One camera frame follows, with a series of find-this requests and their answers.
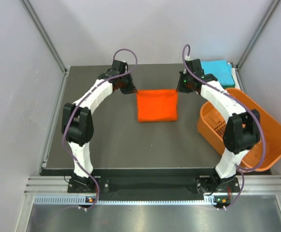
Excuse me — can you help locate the orange t shirt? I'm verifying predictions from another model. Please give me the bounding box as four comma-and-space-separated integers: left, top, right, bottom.
136, 89, 178, 122

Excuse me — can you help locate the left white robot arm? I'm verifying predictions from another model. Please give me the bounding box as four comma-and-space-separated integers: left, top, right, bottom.
61, 60, 137, 193

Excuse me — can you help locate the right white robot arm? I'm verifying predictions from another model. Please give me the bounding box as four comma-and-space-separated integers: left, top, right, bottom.
177, 57, 261, 191

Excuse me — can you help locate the folded cyan t shirt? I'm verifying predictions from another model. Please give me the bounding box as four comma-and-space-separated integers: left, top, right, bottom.
201, 60, 235, 85

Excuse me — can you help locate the folded green t shirt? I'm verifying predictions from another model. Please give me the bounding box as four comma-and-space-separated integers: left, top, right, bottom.
221, 84, 236, 89

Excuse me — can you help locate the folded white t shirt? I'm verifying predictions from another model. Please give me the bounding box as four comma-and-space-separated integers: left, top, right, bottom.
228, 62, 241, 90

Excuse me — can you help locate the orange plastic basket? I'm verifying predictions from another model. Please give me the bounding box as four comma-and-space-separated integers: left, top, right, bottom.
197, 88, 281, 172

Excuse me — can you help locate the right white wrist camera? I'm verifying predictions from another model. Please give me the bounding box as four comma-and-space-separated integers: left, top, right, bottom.
184, 55, 192, 61

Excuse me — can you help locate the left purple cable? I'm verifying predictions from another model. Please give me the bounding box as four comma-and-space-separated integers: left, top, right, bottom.
61, 48, 138, 210

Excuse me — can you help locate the purple cable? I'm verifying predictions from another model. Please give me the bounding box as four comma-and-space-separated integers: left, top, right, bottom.
61, 48, 138, 210
181, 44, 268, 208

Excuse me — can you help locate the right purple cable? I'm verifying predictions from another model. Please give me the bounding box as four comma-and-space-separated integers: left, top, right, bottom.
181, 44, 268, 208

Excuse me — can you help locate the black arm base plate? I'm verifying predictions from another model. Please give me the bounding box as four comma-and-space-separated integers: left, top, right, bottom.
67, 175, 241, 201

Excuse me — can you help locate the aluminium frame rail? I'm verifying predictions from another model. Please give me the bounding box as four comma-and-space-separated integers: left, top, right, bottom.
20, 0, 67, 73

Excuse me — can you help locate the grey slotted cable duct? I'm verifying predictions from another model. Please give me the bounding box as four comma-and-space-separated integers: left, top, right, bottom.
34, 195, 227, 205

